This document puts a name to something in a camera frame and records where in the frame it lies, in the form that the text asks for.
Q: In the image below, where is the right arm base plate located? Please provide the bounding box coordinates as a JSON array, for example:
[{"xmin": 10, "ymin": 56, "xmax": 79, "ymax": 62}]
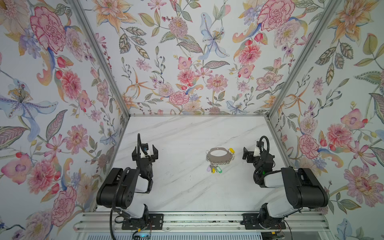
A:
[{"xmin": 240, "ymin": 213, "xmax": 287, "ymax": 231}]

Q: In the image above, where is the left corner aluminium post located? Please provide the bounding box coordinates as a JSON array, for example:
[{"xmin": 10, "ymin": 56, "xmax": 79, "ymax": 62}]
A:
[{"xmin": 69, "ymin": 0, "xmax": 130, "ymax": 119}]

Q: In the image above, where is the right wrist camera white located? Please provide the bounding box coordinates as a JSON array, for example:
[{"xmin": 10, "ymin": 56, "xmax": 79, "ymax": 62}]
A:
[{"xmin": 253, "ymin": 142, "xmax": 264, "ymax": 157}]

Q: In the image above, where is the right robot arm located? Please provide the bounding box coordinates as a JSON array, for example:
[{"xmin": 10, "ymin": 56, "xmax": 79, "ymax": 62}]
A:
[{"xmin": 243, "ymin": 148, "xmax": 329, "ymax": 229}]

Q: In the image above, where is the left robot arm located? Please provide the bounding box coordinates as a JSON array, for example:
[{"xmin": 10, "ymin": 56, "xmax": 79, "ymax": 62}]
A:
[{"xmin": 96, "ymin": 144, "xmax": 159, "ymax": 220}]

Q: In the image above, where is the metal key organizer plate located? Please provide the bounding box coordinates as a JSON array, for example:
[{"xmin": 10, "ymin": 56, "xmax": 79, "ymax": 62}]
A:
[{"xmin": 206, "ymin": 147, "xmax": 235, "ymax": 166}]

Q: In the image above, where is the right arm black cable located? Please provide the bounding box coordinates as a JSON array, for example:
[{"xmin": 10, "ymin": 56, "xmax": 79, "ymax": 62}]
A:
[{"xmin": 253, "ymin": 135, "xmax": 271, "ymax": 184}]

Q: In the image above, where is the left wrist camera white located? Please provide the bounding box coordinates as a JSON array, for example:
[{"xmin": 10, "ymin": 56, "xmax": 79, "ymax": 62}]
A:
[{"xmin": 141, "ymin": 144, "xmax": 150, "ymax": 158}]

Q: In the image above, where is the right corner aluminium post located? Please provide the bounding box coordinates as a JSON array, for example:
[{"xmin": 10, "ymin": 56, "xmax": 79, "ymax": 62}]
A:
[{"xmin": 267, "ymin": 0, "xmax": 340, "ymax": 120}]

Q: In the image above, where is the aluminium mounting rail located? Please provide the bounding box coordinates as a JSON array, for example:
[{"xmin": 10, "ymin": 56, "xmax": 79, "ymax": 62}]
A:
[{"xmin": 74, "ymin": 211, "xmax": 330, "ymax": 233}]

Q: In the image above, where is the green key tag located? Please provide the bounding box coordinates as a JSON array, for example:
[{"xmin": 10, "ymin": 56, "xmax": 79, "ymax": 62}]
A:
[{"xmin": 215, "ymin": 166, "xmax": 222, "ymax": 174}]

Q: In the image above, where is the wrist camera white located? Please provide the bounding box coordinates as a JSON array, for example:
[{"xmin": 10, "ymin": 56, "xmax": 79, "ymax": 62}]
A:
[
  {"xmin": 141, "ymin": 144, "xmax": 150, "ymax": 158},
  {"xmin": 253, "ymin": 142, "xmax": 264, "ymax": 157}
]

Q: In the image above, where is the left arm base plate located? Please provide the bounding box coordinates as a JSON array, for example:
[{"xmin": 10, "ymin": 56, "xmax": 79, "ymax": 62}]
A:
[{"xmin": 122, "ymin": 214, "xmax": 164, "ymax": 231}]

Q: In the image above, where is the corner aluminium post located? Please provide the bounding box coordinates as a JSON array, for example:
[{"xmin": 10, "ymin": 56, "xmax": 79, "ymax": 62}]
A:
[
  {"xmin": 69, "ymin": 0, "xmax": 130, "ymax": 119},
  {"xmin": 267, "ymin": 0, "xmax": 340, "ymax": 120}
]

